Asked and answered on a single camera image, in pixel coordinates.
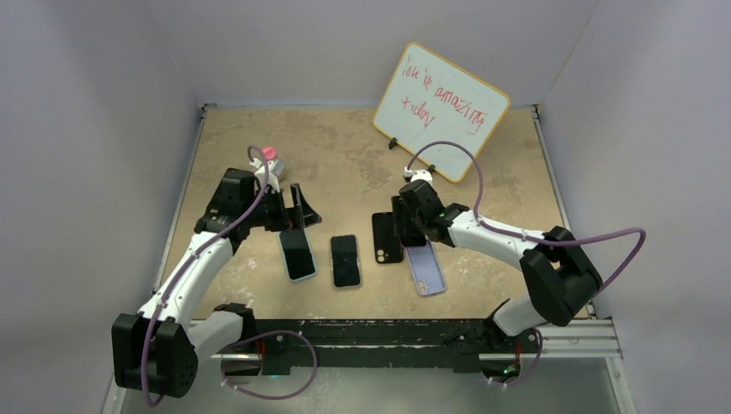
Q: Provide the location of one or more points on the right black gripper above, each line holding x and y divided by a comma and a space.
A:
399, 213

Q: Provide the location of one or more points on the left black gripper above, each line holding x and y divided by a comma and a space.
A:
303, 217

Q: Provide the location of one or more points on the black phone case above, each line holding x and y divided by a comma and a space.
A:
386, 244

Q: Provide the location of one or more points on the lavender phone case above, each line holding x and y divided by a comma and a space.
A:
426, 270

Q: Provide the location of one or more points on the clear magsafe phone case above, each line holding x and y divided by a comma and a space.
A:
333, 263

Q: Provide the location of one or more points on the black phone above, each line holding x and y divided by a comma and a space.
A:
345, 261
298, 258

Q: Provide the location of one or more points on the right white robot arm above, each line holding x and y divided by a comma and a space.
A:
559, 277

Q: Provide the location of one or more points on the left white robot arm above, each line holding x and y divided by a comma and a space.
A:
158, 349

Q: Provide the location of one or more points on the pink capped small bottle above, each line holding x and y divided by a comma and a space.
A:
271, 155

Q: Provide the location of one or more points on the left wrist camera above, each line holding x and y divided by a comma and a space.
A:
269, 171

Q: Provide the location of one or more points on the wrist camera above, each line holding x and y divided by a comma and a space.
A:
412, 175
269, 171

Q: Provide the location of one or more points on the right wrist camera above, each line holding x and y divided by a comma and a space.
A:
412, 175

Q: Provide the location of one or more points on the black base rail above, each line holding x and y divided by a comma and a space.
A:
461, 345

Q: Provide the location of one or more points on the whiteboard with yellow frame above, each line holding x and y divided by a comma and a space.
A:
428, 99

